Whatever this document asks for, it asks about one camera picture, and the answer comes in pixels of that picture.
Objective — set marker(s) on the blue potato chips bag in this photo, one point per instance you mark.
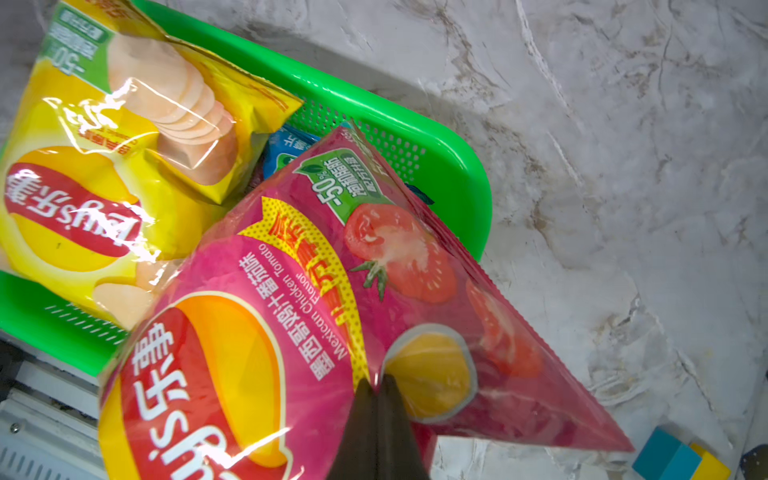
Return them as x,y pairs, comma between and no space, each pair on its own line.
283,146

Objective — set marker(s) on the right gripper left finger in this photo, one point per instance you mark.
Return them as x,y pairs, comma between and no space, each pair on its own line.
357,454

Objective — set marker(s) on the pink potato chips bag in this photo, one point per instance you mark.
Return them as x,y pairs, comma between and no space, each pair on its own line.
330,276

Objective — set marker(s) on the yellow potato chips bag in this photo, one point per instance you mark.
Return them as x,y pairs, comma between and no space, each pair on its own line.
127,147

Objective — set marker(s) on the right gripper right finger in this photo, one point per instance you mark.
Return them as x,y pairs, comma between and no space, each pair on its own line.
398,452

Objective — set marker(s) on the blue yellow block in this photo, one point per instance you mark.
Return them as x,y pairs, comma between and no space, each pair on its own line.
665,457

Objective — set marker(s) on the aluminium mounting rail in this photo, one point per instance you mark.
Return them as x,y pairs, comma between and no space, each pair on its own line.
49,413

